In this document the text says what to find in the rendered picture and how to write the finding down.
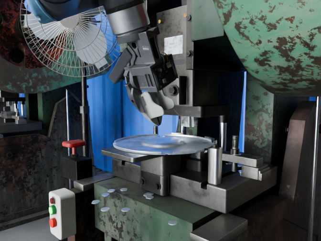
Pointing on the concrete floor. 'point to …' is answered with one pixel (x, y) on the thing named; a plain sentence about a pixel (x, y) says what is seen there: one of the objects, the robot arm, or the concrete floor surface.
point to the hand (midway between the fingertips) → (155, 119)
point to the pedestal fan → (100, 52)
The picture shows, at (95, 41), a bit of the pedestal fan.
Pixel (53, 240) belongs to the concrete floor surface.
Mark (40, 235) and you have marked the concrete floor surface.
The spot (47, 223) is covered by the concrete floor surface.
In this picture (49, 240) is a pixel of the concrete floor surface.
